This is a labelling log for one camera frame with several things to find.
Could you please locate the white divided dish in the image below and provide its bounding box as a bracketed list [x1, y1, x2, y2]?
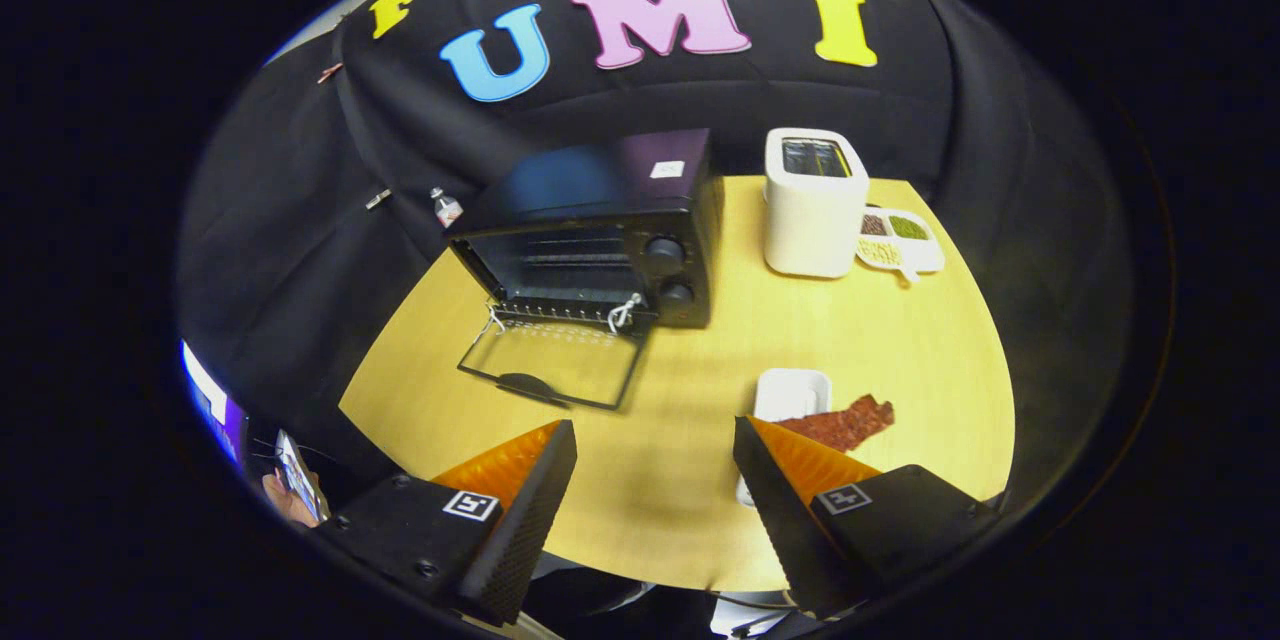
[856, 207, 946, 286]

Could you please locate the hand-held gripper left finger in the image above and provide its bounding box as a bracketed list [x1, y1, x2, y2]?
[318, 420, 579, 627]

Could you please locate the smartphone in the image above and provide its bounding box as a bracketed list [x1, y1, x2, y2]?
[273, 430, 329, 523]

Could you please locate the black toaster oven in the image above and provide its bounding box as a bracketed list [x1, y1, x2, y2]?
[445, 128, 726, 413]

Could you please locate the bright screen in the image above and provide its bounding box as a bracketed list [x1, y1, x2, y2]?
[180, 340, 247, 466]

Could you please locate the white ribbed plate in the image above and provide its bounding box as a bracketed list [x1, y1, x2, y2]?
[737, 368, 833, 508]

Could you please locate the white toaster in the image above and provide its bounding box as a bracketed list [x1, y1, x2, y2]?
[764, 127, 871, 279]

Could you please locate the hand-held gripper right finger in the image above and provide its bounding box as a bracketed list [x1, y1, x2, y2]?
[733, 415, 1006, 621]

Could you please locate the black backdrop cloth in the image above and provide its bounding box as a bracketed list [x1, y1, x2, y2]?
[178, 0, 1133, 506]

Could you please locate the red meat slice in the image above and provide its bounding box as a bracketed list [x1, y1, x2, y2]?
[775, 394, 896, 453]

